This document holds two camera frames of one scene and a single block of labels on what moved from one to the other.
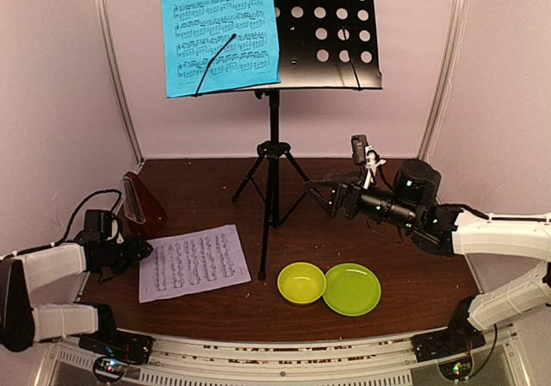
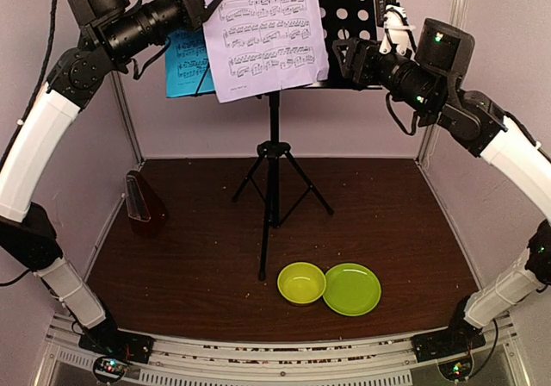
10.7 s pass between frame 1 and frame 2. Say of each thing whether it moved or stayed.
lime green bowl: stayed
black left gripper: moved
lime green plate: stayed
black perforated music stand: stayed
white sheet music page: moved
